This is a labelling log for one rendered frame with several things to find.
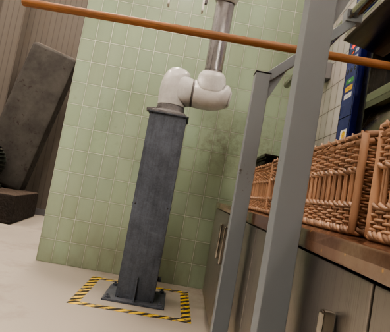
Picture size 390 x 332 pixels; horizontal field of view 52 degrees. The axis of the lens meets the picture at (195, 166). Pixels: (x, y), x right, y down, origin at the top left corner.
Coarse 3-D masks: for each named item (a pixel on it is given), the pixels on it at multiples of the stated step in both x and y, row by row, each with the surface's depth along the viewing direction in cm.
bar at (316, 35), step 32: (320, 0) 59; (320, 32) 59; (288, 64) 109; (320, 64) 59; (256, 96) 107; (320, 96) 58; (256, 128) 106; (288, 128) 59; (288, 160) 58; (288, 192) 57; (288, 224) 57; (224, 256) 105; (288, 256) 57; (224, 288) 103; (288, 288) 56; (224, 320) 103; (256, 320) 57
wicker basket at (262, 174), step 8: (256, 168) 141; (264, 168) 128; (256, 176) 140; (264, 176) 127; (256, 184) 138; (264, 184) 127; (256, 192) 136; (264, 192) 124; (256, 200) 133; (264, 200) 122; (248, 208) 142; (256, 208) 129; (264, 208) 120
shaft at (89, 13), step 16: (32, 0) 147; (96, 16) 147; (112, 16) 147; (128, 16) 147; (176, 32) 149; (192, 32) 148; (208, 32) 147; (272, 48) 148; (288, 48) 148; (368, 64) 149; (384, 64) 148
